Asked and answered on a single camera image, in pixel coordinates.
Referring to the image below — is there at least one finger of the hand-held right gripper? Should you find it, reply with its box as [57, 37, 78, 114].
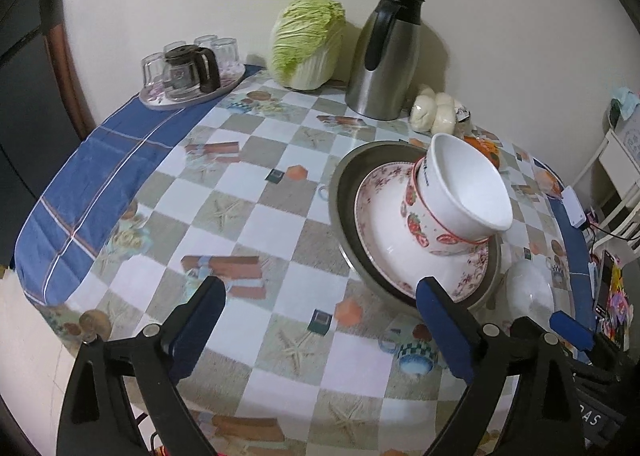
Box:
[549, 310, 598, 352]

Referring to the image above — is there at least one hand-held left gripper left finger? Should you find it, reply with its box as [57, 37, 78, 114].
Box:
[56, 276, 227, 456]

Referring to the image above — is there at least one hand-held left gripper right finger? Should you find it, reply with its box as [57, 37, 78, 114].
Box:
[416, 276, 586, 456]

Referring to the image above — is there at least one small white bowl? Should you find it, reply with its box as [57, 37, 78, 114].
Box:
[506, 258, 556, 322]

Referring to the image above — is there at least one strawberry print bowl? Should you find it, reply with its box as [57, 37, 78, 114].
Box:
[400, 158, 493, 257]

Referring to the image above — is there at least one floral rimmed ceramic plate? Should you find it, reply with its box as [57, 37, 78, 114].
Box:
[354, 161, 491, 304]

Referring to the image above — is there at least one large white bowl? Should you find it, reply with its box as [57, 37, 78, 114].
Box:
[416, 132, 514, 242]

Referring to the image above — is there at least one metal basin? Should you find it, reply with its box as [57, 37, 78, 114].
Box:
[330, 140, 503, 318]

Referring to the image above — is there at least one colourful printed packet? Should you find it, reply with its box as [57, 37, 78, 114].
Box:
[607, 261, 633, 337]

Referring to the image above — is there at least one checked printed tablecloth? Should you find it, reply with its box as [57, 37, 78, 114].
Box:
[47, 78, 601, 456]

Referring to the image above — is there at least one white power adapter box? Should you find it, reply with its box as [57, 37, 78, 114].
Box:
[560, 186, 590, 229]

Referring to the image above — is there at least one white furniture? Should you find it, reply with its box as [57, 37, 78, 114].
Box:
[570, 101, 640, 242]

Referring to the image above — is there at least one blue striped cloth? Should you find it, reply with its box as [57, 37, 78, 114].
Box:
[14, 65, 598, 317]

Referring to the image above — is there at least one bag of white buns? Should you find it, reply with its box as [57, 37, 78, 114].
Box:
[410, 85, 473, 136]

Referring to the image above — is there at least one oval floral tray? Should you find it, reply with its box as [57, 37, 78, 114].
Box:
[139, 63, 247, 111]

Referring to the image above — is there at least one teal object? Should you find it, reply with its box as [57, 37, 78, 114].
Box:
[607, 86, 640, 119]

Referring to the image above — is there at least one glass coffee pot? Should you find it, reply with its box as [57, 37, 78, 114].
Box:
[164, 45, 221, 99]

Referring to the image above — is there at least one stainless steel thermos jug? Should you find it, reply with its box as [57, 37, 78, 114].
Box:
[345, 0, 426, 121]

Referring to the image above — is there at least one wooden trim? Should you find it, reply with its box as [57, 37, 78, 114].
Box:
[42, 21, 96, 142]

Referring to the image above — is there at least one napa cabbage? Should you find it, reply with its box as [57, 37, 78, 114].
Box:
[267, 0, 347, 91]

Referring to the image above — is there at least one red and black cable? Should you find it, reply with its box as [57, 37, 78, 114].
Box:
[582, 213, 640, 243]

